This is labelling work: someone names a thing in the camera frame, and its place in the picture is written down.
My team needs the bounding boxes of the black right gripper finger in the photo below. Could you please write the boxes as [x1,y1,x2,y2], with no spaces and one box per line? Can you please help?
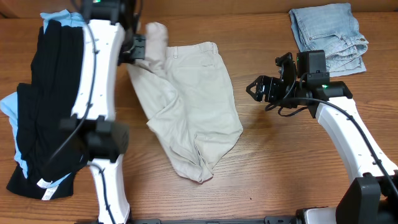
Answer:
[247,75,264,90]
[246,86,264,102]

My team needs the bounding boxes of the beige khaki shorts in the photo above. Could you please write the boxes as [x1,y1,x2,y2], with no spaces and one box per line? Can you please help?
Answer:
[127,22,243,183]

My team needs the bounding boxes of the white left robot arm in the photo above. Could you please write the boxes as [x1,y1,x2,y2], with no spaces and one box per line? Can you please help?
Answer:
[52,0,146,223]

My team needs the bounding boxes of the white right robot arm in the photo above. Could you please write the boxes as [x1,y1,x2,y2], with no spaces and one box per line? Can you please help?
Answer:
[246,75,397,223]

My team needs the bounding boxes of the light blue garment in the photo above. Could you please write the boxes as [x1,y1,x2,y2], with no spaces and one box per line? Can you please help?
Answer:
[0,9,86,202]

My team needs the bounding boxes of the folded light blue jeans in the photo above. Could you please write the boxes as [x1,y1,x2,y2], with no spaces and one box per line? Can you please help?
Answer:
[289,3,369,77]

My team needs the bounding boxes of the black garment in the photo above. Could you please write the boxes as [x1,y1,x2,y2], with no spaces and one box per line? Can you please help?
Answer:
[6,19,94,200]

